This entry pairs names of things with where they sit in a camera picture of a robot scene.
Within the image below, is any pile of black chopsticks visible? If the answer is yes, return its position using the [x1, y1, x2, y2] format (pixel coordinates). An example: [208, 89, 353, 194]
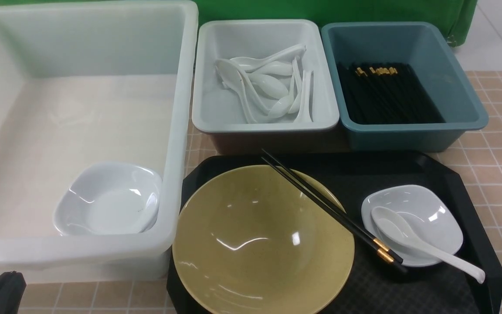
[336, 62, 445, 125]

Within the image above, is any white spoon top of pile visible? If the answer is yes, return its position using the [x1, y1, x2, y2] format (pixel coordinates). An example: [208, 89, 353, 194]
[230, 44, 306, 73]

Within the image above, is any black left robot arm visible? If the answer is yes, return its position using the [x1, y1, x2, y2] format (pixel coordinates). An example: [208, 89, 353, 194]
[0, 272, 27, 314]

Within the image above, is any white spoon right of pile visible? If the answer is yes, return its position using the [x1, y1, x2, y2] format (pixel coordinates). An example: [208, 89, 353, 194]
[294, 70, 312, 123]

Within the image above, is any yellow noodle bowl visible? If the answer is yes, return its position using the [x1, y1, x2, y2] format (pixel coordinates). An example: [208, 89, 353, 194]
[173, 165, 355, 314]

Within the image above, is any teal rectangular chopstick bin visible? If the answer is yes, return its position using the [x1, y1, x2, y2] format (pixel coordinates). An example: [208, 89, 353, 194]
[321, 22, 488, 152]

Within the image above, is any white square dish in bin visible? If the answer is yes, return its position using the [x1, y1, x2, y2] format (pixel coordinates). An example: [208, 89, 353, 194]
[53, 161, 162, 236]

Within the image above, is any white rectangular spoon bin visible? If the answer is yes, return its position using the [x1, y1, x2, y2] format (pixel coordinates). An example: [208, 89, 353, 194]
[193, 19, 339, 134]

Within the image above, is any white square dish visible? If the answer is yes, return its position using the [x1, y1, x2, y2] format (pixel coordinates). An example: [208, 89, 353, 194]
[360, 184, 464, 267]
[53, 161, 162, 236]

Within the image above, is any large translucent white bin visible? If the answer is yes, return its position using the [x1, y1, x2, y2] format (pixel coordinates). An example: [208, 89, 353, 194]
[0, 0, 199, 283]

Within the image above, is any white ceramic soup spoon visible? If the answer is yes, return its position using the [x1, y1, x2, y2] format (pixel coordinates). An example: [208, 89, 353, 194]
[371, 206, 486, 284]

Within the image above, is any green cloth backdrop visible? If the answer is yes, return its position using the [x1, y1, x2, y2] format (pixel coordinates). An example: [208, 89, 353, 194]
[0, 0, 478, 48]

